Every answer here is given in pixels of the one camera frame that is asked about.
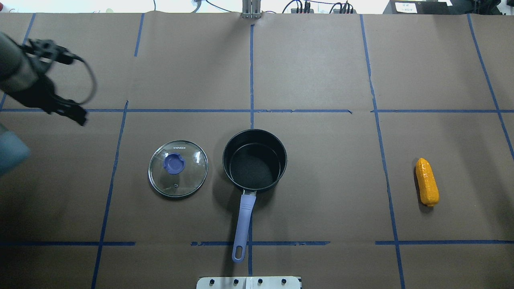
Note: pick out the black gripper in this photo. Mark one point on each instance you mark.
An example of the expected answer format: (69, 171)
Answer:
(39, 91)

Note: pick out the glass pot lid purple knob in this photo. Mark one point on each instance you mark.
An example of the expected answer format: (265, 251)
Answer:
(178, 169)

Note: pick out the dark blue saucepan purple handle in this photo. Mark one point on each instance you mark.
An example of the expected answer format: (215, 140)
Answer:
(254, 160)

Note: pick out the yellow toy corn cob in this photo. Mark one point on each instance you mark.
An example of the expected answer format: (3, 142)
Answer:
(426, 183)

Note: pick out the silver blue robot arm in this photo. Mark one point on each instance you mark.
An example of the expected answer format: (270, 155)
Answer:
(24, 76)

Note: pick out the black box with label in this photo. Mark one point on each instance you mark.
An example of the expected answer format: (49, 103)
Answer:
(416, 7)

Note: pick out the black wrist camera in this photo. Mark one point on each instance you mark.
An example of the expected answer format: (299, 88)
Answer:
(47, 49)

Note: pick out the silver aluminium frame post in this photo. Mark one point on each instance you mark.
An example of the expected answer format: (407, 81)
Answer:
(251, 9)

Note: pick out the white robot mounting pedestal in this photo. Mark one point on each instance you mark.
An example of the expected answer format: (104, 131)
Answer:
(250, 282)

